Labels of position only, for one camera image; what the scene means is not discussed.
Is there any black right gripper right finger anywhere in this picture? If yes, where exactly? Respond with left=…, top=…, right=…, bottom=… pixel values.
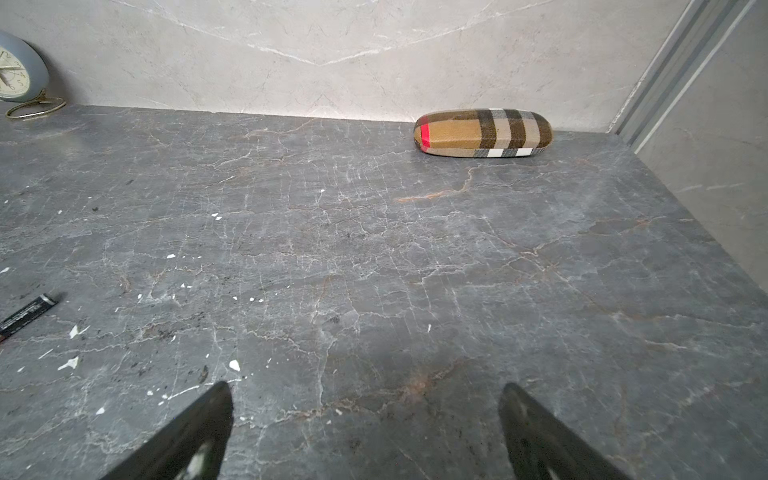
left=498, top=382, right=628, bottom=479

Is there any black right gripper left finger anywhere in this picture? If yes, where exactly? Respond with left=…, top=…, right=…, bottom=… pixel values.
left=104, top=381, right=234, bottom=479

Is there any black AAA battery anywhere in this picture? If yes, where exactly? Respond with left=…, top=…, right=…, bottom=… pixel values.
left=0, top=294, right=58, bottom=342

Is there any small grey desk clock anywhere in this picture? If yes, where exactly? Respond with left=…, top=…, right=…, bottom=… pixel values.
left=1, top=31, right=67, bottom=120

